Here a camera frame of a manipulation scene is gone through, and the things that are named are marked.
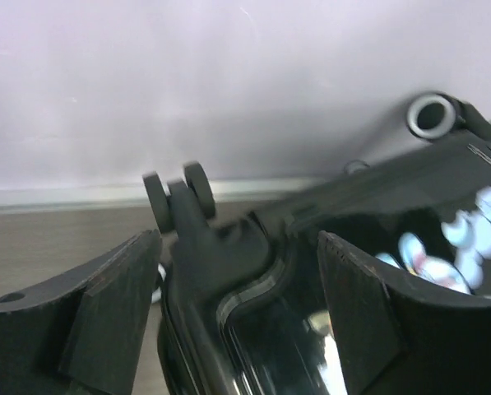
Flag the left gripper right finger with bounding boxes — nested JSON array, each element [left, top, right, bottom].
[[317, 231, 491, 394]]

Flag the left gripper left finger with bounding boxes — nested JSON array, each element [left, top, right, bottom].
[[0, 230, 162, 394]]

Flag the black white astronaut suitcase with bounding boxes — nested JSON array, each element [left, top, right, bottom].
[[144, 92, 491, 394]]

